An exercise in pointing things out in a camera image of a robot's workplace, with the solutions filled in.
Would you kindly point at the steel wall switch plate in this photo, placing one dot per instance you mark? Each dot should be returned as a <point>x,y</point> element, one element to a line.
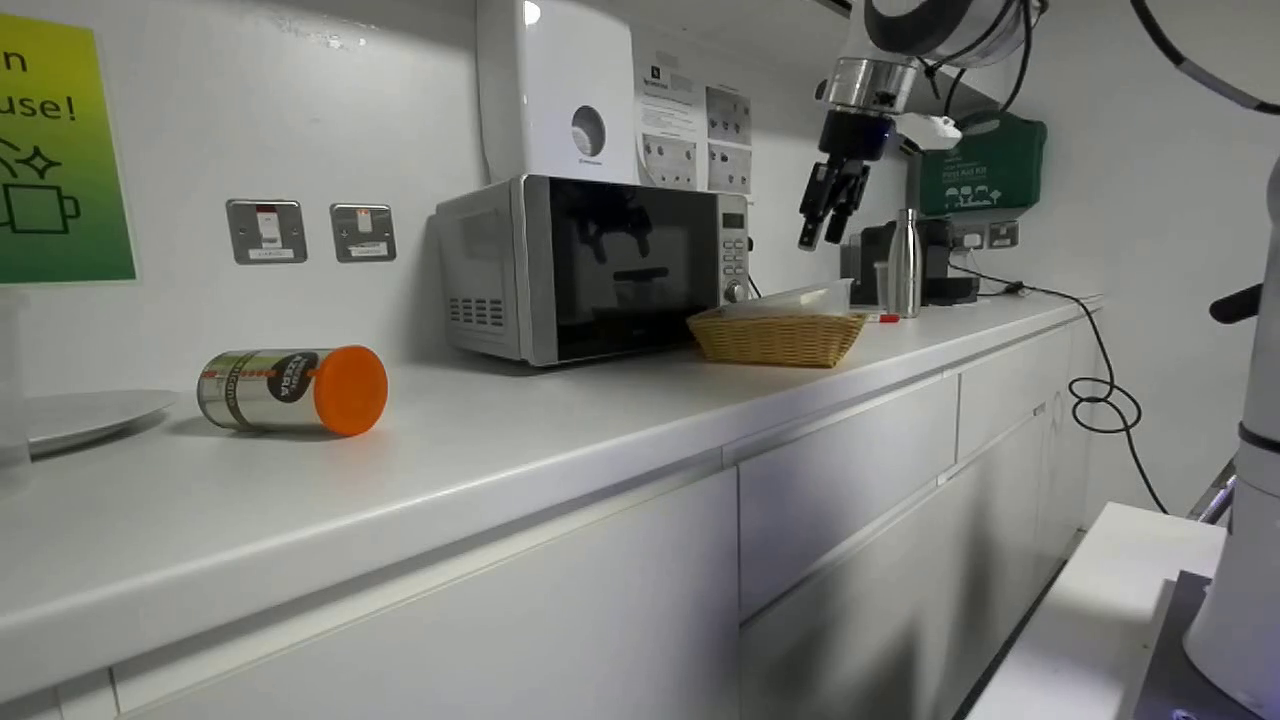
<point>266,231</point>
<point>363,233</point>

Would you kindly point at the microwave knob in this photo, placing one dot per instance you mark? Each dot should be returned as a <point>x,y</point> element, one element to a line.
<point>736,292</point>

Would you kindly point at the green first aid box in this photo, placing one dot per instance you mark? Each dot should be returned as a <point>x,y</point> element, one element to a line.
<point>985,165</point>

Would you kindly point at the white instruction sheet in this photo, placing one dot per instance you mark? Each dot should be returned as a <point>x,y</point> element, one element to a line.
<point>668,120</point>

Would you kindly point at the white plate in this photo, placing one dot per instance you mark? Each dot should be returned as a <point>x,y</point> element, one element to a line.
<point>85,412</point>

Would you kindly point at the microwave door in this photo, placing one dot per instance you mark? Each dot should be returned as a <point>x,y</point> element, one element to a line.
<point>630,270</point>

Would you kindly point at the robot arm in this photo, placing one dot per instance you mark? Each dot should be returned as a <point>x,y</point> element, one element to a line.
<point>1240,600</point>

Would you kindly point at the green and yellow poster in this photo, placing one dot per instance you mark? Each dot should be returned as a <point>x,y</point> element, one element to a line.
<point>50,160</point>

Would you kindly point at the stainless steel bottle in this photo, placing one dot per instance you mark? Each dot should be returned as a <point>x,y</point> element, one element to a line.
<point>905,265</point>

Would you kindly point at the black coffee machine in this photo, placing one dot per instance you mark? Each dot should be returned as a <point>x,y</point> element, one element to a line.
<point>945,270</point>

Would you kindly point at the coffee tin with orange lid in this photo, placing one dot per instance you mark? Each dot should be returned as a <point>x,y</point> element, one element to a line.
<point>280,390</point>

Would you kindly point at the wall socket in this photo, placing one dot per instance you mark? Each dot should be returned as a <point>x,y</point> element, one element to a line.
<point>1003,234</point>
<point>970,238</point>

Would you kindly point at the white drawer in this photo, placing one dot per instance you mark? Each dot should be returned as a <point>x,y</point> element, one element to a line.
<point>850,480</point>
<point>1015,385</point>

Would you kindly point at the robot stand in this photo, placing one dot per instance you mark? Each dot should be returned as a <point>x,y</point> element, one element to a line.
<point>1090,620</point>

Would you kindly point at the white paper towel dispenser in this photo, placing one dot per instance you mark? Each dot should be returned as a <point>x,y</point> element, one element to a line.
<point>555,90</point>

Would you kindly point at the silver microwave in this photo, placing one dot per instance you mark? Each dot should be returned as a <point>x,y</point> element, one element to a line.
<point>500,270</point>

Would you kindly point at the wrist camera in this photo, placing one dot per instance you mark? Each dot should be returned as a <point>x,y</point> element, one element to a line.
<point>928,130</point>

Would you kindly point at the wicker basket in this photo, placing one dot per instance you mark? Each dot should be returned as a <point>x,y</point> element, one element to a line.
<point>775,340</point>

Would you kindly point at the small capsule chart card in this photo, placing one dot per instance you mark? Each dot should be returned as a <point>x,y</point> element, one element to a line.
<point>729,113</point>
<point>730,168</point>

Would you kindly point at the clear plastic tub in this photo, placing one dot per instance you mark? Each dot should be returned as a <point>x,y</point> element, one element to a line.
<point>800,300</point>

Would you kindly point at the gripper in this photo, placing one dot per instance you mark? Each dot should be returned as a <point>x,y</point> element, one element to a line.
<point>856,135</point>

